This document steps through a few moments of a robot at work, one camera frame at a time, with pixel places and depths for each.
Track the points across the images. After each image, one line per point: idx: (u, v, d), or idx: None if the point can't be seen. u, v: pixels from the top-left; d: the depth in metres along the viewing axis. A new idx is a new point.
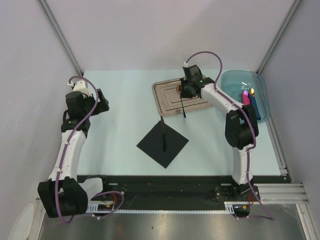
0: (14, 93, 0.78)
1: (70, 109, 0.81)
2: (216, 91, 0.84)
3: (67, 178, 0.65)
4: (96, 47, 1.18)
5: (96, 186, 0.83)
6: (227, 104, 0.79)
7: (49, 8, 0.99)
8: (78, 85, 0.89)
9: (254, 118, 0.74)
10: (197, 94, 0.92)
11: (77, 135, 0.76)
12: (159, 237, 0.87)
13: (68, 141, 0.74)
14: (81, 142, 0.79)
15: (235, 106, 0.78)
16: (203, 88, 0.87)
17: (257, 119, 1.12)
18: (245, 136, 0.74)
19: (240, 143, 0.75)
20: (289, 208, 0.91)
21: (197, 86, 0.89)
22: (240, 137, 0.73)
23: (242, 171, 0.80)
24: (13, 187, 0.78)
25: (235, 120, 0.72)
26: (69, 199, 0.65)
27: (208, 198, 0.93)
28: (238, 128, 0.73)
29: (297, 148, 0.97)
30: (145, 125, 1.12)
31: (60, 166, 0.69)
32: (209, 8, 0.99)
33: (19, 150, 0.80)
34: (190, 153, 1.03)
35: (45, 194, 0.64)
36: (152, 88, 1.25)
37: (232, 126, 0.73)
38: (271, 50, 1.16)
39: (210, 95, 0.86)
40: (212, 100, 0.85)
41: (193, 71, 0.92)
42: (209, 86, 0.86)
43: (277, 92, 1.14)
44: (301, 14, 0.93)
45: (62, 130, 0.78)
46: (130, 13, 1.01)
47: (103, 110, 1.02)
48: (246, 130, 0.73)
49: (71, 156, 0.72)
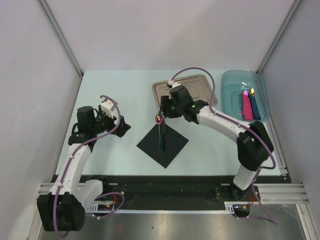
0: (14, 93, 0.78)
1: (79, 124, 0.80)
2: (215, 114, 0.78)
3: (67, 194, 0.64)
4: (96, 47, 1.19)
5: (96, 190, 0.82)
6: (233, 127, 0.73)
7: (49, 8, 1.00)
8: (105, 104, 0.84)
9: (266, 135, 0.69)
10: (192, 120, 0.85)
11: (81, 149, 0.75)
12: (159, 237, 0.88)
13: (73, 155, 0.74)
14: (86, 157, 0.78)
15: (242, 126, 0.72)
16: (200, 114, 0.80)
17: (257, 119, 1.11)
18: (262, 159, 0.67)
19: (259, 166, 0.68)
20: (289, 207, 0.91)
21: (191, 112, 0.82)
22: (258, 160, 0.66)
23: (248, 180, 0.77)
24: (15, 187, 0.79)
25: (248, 142, 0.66)
26: (66, 214, 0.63)
27: (208, 198, 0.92)
28: (253, 149, 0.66)
29: (297, 148, 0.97)
30: (145, 125, 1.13)
31: (61, 181, 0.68)
32: (208, 8, 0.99)
33: (19, 150, 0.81)
34: (190, 153, 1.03)
35: (43, 208, 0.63)
36: (152, 88, 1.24)
37: (247, 150, 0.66)
38: (271, 50, 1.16)
39: (209, 120, 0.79)
40: (214, 125, 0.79)
41: (182, 95, 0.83)
42: (206, 110, 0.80)
43: (277, 92, 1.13)
44: (301, 13, 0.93)
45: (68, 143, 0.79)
46: (130, 13, 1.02)
47: (117, 133, 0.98)
48: (262, 148, 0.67)
49: (73, 172, 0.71)
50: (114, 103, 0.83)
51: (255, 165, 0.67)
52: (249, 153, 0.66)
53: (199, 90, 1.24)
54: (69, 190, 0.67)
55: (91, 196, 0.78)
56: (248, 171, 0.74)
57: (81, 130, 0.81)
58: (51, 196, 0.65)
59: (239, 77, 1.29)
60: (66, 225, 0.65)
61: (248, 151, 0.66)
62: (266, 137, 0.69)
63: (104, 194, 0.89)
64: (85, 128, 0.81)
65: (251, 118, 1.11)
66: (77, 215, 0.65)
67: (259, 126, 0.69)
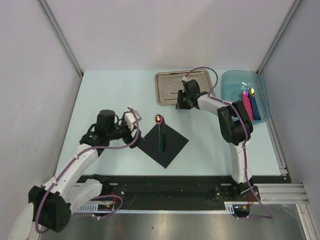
0: (14, 93, 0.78)
1: (96, 126, 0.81)
2: (210, 97, 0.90)
3: (56, 193, 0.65)
4: (96, 47, 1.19)
5: (92, 193, 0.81)
6: (218, 104, 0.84)
7: (49, 9, 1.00)
8: (130, 115, 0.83)
9: (245, 112, 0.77)
10: (195, 106, 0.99)
11: (87, 151, 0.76)
12: (159, 237, 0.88)
13: (77, 156, 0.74)
14: (90, 160, 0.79)
15: (225, 103, 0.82)
16: (199, 98, 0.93)
17: (257, 119, 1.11)
18: (240, 133, 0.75)
19: (236, 139, 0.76)
20: (289, 208, 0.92)
21: (195, 99, 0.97)
22: (234, 132, 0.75)
23: (240, 168, 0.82)
24: (15, 187, 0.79)
25: (225, 114, 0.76)
26: (49, 212, 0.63)
27: (208, 198, 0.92)
28: (230, 123, 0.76)
29: (297, 148, 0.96)
30: (146, 125, 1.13)
31: (57, 179, 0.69)
32: (208, 8, 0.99)
33: (19, 151, 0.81)
34: (190, 153, 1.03)
35: (33, 200, 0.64)
36: (154, 77, 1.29)
37: (224, 122, 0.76)
38: (271, 50, 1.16)
39: (204, 103, 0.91)
40: (209, 107, 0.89)
41: (191, 86, 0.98)
42: (204, 96, 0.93)
43: (277, 92, 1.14)
44: (300, 14, 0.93)
45: (80, 141, 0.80)
46: (130, 13, 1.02)
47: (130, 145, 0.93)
48: (239, 125, 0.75)
49: (72, 173, 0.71)
50: (138, 118, 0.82)
51: (231, 137, 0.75)
52: (226, 125, 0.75)
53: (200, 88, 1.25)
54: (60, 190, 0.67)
55: (86, 198, 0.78)
56: (234, 151, 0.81)
57: (96, 131, 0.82)
58: (43, 189, 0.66)
59: (239, 77, 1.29)
60: (46, 221, 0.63)
61: (225, 123, 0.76)
62: (245, 113, 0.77)
63: (109, 195, 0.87)
64: (100, 131, 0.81)
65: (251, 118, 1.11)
66: (61, 217, 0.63)
67: (239, 104, 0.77)
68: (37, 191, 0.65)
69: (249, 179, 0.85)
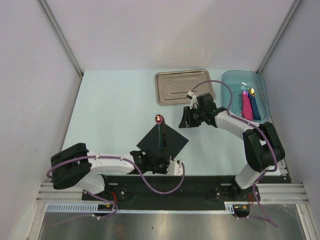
0: (13, 93, 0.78)
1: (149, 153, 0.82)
2: (230, 116, 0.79)
3: (88, 164, 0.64)
4: (96, 47, 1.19)
5: (93, 188, 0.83)
6: (243, 125, 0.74)
7: (49, 9, 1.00)
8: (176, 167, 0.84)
9: (275, 137, 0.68)
10: (212, 124, 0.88)
11: (130, 163, 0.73)
12: (159, 237, 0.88)
13: (121, 159, 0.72)
14: (120, 170, 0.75)
15: (252, 125, 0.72)
16: (217, 116, 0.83)
17: (258, 119, 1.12)
18: (268, 161, 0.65)
19: (263, 168, 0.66)
20: (289, 208, 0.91)
21: (211, 116, 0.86)
22: (263, 161, 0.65)
23: (250, 181, 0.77)
24: (15, 187, 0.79)
25: (253, 139, 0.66)
26: (69, 171, 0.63)
27: (208, 198, 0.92)
28: (259, 150, 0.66)
29: (297, 149, 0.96)
30: (146, 125, 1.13)
31: (100, 156, 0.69)
32: (208, 8, 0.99)
33: (19, 151, 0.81)
34: (190, 154, 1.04)
35: (73, 150, 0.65)
36: (155, 78, 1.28)
37: (252, 148, 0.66)
38: (271, 50, 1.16)
39: (225, 122, 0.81)
40: (228, 126, 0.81)
41: (206, 100, 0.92)
42: (223, 113, 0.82)
43: (277, 92, 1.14)
44: (300, 14, 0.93)
45: (130, 152, 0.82)
46: (130, 13, 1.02)
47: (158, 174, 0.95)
48: (268, 150, 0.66)
49: (109, 164, 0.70)
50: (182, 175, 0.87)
51: (260, 166, 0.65)
52: (254, 152, 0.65)
53: (201, 89, 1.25)
54: (91, 166, 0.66)
55: (86, 186, 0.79)
56: (252, 172, 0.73)
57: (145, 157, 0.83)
58: (85, 152, 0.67)
59: (239, 77, 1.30)
60: (60, 175, 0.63)
61: (253, 150, 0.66)
62: (275, 138, 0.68)
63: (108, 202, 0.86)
64: (148, 161, 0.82)
65: (251, 118, 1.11)
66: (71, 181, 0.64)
67: (269, 127, 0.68)
68: (81, 149, 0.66)
69: (254, 183, 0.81)
